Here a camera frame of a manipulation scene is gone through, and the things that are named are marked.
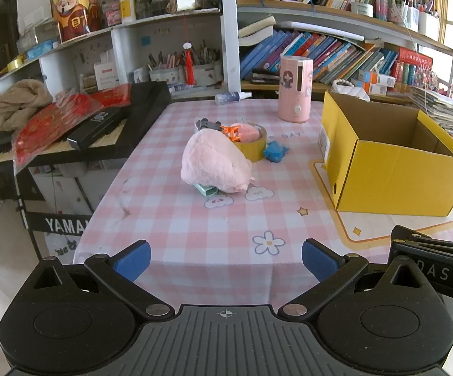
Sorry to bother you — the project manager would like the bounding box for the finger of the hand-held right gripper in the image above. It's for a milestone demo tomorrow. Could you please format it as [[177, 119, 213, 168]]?
[[391, 225, 453, 260]]

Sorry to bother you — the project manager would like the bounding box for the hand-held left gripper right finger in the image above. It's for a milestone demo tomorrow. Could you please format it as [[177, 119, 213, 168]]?
[[277, 239, 432, 320]]

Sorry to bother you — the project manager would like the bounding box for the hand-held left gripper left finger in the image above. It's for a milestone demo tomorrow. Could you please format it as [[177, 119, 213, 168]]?
[[27, 240, 174, 320]]

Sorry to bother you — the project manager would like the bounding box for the yellow cardboard box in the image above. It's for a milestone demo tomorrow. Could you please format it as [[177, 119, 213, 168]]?
[[320, 91, 453, 217]]

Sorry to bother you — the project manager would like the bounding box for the white power adapter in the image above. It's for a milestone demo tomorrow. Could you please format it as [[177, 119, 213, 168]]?
[[194, 182, 220, 197]]

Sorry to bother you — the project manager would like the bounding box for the blue toy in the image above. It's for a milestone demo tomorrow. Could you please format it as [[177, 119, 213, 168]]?
[[263, 140, 290, 163]]

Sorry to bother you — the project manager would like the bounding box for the yellow tape roll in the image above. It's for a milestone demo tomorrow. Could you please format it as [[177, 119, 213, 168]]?
[[232, 123, 268, 163]]

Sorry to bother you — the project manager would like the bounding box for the pink plush toy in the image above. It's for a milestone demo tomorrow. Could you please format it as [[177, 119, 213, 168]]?
[[181, 130, 255, 194]]

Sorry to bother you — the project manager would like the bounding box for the small pink plush ball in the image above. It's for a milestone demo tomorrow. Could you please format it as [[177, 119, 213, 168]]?
[[237, 123, 261, 144]]

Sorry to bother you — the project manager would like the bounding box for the small grey toy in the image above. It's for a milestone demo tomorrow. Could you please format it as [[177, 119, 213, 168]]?
[[194, 117, 222, 134]]

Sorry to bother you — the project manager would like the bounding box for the orange hair clip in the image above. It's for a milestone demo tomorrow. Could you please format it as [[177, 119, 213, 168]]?
[[220, 124, 243, 144]]

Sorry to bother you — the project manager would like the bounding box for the black keyboard stand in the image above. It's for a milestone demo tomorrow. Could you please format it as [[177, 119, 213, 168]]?
[[15, 166, 94, 263]]

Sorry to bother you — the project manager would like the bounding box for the stack of papers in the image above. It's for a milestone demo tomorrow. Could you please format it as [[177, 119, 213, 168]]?
[[406, 84, 453, 134]]

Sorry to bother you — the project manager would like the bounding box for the long black box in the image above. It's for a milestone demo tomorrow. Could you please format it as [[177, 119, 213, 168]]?
[[67, 107, 123, 151]]

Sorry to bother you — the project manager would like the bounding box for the black electronic keyboard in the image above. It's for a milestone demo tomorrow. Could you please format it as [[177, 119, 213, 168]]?
[[0, 81, 171, 175]]

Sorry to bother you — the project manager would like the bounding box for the large red decoration pack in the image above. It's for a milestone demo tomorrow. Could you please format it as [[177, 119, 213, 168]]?
[[12, 90, 106, 171]]

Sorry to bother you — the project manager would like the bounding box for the orange white small box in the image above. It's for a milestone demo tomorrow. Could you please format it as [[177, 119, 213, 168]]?
[[358, 70, 396, 87], [357, 82, 388, 95]]

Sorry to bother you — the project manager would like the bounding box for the small red decoration pack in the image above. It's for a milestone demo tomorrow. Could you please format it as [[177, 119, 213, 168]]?
[[89, 83, 132, 107]]

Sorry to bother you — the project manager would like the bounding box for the white beaded bag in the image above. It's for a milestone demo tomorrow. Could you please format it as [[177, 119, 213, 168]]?
[[331, 78, 371, 102]]

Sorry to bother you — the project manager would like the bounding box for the pink humidifier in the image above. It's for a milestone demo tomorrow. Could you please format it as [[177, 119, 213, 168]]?
[[277, 55, 314, 122]]

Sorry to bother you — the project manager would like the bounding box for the red book box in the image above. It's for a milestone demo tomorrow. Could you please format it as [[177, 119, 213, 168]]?
[[391, 46, 434, 85]]

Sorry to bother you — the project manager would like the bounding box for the small spray bottle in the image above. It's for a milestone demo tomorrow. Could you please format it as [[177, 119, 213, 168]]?
[[214, 91, 253, 104]]

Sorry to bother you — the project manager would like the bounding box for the white card box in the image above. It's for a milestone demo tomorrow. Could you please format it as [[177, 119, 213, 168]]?
[[93, 62, 118, 91]]

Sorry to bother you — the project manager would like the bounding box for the white pen holder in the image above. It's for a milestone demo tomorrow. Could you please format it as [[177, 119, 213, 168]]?
[[191, 60, 223, 85], [148, 65, 186, 84]]

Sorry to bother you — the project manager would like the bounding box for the beige cloth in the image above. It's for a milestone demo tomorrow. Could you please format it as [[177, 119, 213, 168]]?
[[0, 79, 54, 132]]

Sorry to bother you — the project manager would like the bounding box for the red tassel ornament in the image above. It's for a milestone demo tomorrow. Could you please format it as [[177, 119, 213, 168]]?
[[182, 41, 196, 87]]

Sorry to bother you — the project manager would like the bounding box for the row of blue books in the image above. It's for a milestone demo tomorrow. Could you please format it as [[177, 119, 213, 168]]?
[[239, 27, 399, 85]]

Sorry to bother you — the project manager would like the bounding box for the white desk organizer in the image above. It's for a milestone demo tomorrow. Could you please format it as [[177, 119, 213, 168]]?
[[418, 8, 440, 42]]

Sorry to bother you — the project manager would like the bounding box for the blue packet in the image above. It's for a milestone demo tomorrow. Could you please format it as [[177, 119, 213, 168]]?
[[27, 39, 59, 60]]

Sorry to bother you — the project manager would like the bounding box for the white bookshelf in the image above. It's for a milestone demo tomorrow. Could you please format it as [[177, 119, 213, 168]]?
[[0, 0, 453, 102]]

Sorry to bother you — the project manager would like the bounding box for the white tape roll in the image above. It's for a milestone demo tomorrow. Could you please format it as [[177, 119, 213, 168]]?
[[351, 2, 374, 18]]

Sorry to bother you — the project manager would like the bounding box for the pink packet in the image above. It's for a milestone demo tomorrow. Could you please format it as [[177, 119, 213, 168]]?
[[103, 0, 121, 26]]

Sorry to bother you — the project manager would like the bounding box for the white bottle yellow label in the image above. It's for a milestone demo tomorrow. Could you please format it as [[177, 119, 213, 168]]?
[[118, 0, 137, 23]]

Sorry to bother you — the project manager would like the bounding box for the fortune god paper lantern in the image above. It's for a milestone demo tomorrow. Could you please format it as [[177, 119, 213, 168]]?
[[51, 0, 104, 44]]

